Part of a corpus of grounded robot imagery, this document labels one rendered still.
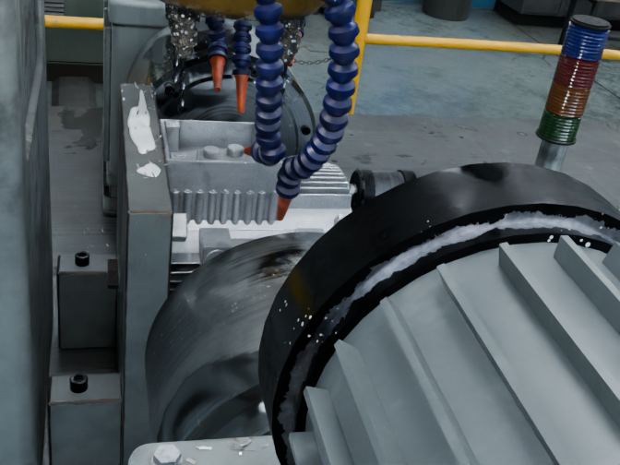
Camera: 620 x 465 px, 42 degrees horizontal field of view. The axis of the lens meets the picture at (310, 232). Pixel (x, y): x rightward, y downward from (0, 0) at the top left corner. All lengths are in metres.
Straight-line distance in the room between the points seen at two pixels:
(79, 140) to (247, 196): 0.86
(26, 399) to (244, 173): 0.29
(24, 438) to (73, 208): 0.65
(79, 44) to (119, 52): 2.79
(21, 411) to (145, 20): 0.65
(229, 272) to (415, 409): 0.39
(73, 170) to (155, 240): 0.82
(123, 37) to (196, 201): 0.49
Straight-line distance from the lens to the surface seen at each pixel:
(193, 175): 0.81
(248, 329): 0.58
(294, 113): 1.09
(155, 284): 0.76
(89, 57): 4.08
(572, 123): 1.33
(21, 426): 0.82
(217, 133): 0.90
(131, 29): 1.26
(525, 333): 0.27
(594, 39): 1.29
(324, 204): 0.87
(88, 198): 1.45
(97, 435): 0.89
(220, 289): 0.63
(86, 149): 1.62
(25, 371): 0.78
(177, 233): 0.81
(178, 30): 0.76
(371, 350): 0.29
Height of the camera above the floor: 1.50
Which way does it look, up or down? 30 degrees down
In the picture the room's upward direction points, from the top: 9 degrees clockwise
